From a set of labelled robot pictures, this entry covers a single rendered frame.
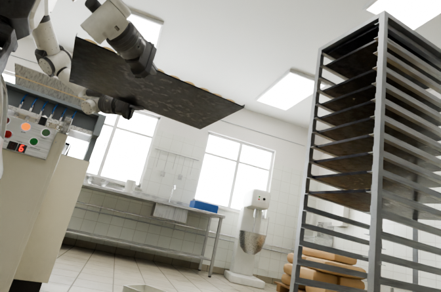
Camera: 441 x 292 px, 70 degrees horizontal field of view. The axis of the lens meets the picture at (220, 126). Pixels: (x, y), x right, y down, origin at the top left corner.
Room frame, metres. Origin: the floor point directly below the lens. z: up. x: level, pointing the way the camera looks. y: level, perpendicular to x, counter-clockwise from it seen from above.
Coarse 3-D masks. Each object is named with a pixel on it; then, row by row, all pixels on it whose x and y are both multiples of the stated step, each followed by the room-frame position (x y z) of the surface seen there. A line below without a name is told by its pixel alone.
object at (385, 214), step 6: (384, 210) 1.37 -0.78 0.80; (384, 216) 1.37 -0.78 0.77; (390, 216) 1.39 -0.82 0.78; (396, 216) 1.41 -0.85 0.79; (396, 222) 1.45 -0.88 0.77; (402, 222) 1.42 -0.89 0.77; (408, 222) 1.44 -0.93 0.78; (414, 222) 1.46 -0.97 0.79; (420, 222) 1.47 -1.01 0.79; (420, 228) 1.47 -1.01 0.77; (426, 228) 1.49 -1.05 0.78; (432, 228) 1.51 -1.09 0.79; (438, 228) 1.53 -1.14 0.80; (438, 234) 1.53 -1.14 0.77
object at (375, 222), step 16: (384, 16) 1.31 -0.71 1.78; (384, 32) 1.31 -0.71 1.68; (384, 48) 1.31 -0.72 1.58; (384, 64) 1.32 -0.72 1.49; (384, 80) 1.32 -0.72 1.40; (384, 96) 1.32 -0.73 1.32; (384, 112) 1.32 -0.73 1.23; (384, 128) 1.32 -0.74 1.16; (368, 272) 1.34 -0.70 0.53; (368, 288) 1.33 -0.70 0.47
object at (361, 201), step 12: (312, 192) 1.69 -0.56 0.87; (324, 192) 1.61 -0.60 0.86; (336, 192) 1.54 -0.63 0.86; (348, 192) 1.47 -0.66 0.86; (360, 192) 1.41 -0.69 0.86; (348, 204) 1.76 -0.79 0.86; (360, 204) 1.69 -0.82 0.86; (384, 204) 1.55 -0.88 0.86; (396, 204) 1.49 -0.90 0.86; (408, 216) 1.72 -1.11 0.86; (420, 216) 1.65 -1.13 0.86; (432, 216) 1.58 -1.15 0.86
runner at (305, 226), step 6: (306, 228) 1.70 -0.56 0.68; (312, 228) 1.75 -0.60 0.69; (318, 228) 1.77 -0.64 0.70; (324, 228) 1.79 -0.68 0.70; (330, 234) 1.77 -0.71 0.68; (336, 234) 1.82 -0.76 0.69; (342, 234) 1.84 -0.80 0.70; (348, 240) 1.87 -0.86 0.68; (354, 240) 1.88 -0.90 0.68; (360, 240) 1.90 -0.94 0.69; (366, 240) 1.92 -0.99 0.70
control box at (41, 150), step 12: (12, 120) 1.32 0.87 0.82; (24, 120) 1.34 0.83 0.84; (12, 132) 1.33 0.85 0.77; (24, 132) 1.34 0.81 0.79; (36, 132) 1.36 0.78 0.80; (12, 144) 1.33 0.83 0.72; (24, 144) 1.35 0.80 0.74; (36, 144) 1.37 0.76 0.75; (48, 144) 1.39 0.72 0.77; (36, 156) 1.38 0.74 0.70
